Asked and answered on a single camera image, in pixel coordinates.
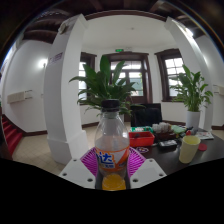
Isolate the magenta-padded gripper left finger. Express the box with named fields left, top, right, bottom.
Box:
left=59, top=147, right=101, bottom=190

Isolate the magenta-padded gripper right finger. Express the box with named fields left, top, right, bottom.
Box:
left=127, top=146, right=167, bottom=190

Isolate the orange soda plastic bottle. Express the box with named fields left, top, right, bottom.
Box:
left=94, top=98, right=131, bottom=192

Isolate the round printed sticker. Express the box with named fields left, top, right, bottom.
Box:
left=136, top=146, right=150, bottom=154

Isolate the red plastic basket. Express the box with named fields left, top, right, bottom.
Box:
left=128, top=130, right=156, bottom=148

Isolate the small black case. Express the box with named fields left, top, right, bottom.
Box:
left=158, top=139, right=178, bottom=150

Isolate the green white pack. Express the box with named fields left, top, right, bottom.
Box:
left=130, top=126, right=154, bottom=134

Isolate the dark box of small packets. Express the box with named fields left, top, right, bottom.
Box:
left=151, top=122, right=174, bottom=141

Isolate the pale yellow cup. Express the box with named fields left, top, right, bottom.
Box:
left=178, top=134, right=202, bottom=164

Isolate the green folded cloth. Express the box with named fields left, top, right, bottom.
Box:
left=171, top=124, right=187, bottom=135

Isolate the black chair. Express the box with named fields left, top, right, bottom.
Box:
left=129, top=103, right=163, bottom=128

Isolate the printed paper brochure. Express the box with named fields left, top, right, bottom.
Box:
left=196, top=130, right=215, bottom=140

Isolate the red carpeted staircase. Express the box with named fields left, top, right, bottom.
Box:
left=1, top=114, right=24, bottom=156

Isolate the potted plant in white pot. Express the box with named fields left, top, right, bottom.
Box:
left=169, top=64, right=214, bottom=129
left=69, top=54, right=138, bottom=124

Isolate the dark wooden double door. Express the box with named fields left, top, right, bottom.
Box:
left=103, top=51, right=153, bottom=105

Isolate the dark framed window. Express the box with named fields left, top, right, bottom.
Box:
left=154, top=48, right=188, bottom=102
left=79, top=52, right=98, bottom=104

